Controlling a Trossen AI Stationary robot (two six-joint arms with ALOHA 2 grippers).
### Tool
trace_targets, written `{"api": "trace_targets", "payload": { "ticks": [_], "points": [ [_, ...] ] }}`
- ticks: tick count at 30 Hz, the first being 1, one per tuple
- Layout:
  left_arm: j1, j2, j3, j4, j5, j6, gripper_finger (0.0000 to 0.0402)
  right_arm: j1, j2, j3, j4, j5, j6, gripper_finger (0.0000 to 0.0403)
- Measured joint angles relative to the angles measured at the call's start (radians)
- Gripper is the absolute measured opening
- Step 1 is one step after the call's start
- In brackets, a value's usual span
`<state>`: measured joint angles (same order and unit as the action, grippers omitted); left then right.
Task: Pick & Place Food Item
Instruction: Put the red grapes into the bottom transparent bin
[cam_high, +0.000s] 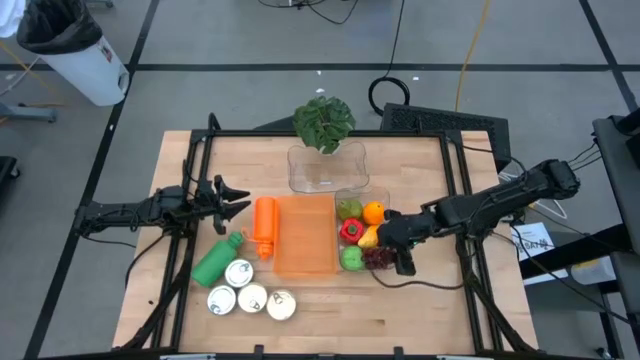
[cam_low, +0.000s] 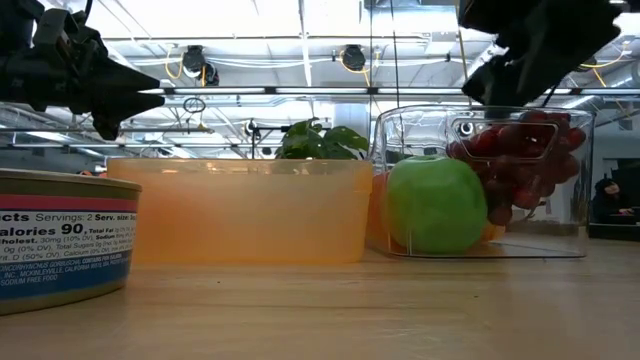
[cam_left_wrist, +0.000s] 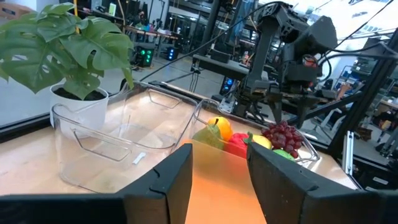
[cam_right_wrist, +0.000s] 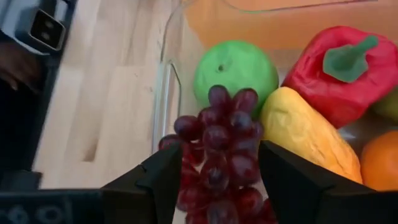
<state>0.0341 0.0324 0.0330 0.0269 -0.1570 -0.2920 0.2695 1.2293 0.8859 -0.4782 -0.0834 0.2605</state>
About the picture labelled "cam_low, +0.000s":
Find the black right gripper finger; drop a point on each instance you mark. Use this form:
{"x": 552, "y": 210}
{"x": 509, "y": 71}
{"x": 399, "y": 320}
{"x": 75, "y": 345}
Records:
{"x": 510, "y": 80}
{"x": 480, "y": 15}

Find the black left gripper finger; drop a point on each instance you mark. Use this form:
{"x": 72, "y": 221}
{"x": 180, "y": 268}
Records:
{"x": 115, "y": 80}
{"x": 115, "y": 107}

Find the red grape bunch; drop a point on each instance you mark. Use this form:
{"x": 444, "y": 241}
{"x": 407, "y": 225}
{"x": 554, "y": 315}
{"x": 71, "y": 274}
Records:
{"x": 520, "y": 165}

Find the gold-rimmed labelled food can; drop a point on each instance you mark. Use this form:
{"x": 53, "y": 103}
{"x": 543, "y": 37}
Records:
{"x": 60, "y": 240}

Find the green apple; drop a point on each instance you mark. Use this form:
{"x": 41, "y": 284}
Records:
{"x": 435, "y": 205}

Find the red bell pepper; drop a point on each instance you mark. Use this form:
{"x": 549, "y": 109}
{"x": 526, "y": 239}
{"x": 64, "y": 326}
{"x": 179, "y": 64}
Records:
{"x": 377, "y": 210}

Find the clear plastic bin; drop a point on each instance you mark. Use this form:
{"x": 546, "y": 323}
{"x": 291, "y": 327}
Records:
{"x": 415, "y": 130}

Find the person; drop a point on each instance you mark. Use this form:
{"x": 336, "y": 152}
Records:
{"x": 607, "y": 195}

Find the yellow mango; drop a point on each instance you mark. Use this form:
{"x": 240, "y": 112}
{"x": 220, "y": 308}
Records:
{"x": 494, "y": 232}

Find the orange translucent plastic bin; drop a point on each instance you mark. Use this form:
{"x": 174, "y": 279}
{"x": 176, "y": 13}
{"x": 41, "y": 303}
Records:
{"x": 240, "y": 215}

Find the long linear light bar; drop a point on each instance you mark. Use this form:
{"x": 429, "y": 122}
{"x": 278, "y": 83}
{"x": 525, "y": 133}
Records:
{"x": 320, "y": 90}

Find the dark desk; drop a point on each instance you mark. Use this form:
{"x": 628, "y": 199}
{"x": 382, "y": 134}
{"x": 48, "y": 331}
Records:
{"x": 615, "y": 231}

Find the green leafy plant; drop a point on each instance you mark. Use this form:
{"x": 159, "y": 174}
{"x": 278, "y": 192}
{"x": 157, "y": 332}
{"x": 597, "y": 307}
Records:
{"x": 305, "y": 142}

